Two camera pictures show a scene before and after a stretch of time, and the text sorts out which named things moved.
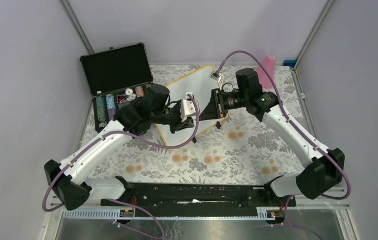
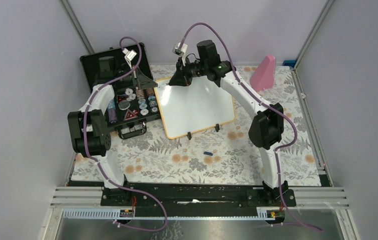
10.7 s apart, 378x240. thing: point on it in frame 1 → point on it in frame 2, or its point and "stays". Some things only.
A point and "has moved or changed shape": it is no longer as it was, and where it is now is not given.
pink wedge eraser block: [269, 62] stays
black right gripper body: [224, 101] → [190, 71]
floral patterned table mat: [246, 149] stays
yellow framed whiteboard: [201, 86] has moved or changed shape
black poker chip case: [116, 77] stays
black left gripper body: [171, 116] → [133, 79]
